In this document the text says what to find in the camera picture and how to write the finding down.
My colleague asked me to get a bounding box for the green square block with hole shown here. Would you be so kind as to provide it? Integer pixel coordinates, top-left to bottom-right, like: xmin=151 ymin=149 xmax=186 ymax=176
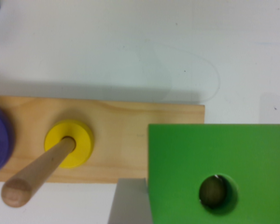
xmin=148 ymin=124 xmax=280 ymax=224

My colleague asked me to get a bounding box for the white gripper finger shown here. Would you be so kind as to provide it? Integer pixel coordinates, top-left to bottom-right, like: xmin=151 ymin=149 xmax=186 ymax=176
xmin=108 ymin=178 xmax=153 ymax=224

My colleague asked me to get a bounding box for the yellow ring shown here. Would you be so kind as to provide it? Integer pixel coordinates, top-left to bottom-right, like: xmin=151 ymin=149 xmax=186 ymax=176
xmin=43 ymin=119 xmax=95 ymax=169

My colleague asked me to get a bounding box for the middle wooden peg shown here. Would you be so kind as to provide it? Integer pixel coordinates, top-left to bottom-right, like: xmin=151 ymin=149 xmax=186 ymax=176
xmin=1 ymin=137 xmax=76 ymax=208

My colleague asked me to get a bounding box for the wooden peg base board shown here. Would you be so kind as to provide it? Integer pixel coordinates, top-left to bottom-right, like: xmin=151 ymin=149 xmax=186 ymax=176
xmin=0 ymin=96 xmax=205 ymax=183

